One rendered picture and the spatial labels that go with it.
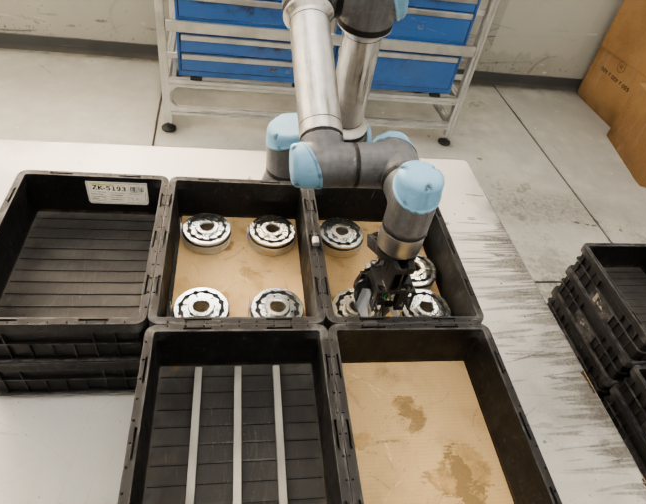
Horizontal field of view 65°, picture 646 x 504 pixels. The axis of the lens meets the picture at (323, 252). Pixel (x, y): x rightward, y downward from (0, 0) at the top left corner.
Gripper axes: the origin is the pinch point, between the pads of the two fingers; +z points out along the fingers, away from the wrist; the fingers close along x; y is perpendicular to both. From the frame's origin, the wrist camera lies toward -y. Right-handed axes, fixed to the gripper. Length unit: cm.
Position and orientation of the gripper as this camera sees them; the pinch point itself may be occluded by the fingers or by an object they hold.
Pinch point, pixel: (371, 309)
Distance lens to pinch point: 103.4
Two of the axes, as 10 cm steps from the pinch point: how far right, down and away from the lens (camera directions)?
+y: 1.6, 7.1, -6.9
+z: -1.4, 7.1, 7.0
